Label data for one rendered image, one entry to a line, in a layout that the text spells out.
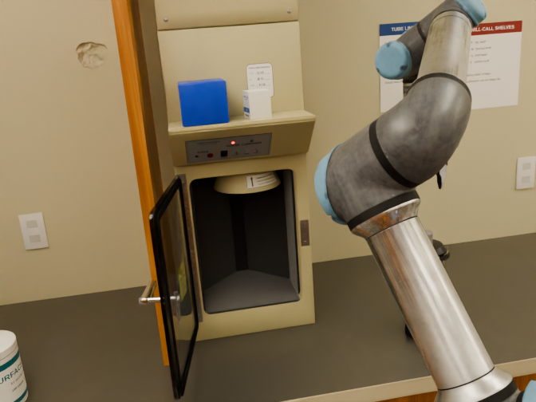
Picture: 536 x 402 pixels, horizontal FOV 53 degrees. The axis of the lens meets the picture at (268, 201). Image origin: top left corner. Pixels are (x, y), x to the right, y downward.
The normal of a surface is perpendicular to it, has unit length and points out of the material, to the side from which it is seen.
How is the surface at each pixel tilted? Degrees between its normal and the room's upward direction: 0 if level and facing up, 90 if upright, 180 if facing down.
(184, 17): 90
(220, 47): 90
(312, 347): 0
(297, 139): 135
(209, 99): 90
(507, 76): 90
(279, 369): 0
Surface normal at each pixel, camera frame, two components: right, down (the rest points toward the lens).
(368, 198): -0.37, -0.06
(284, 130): 0.17, 0.86
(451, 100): 0.32, -0.31
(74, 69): 0.20, 0.26
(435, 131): 0.13, 0.01
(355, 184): -0.55, 0.12
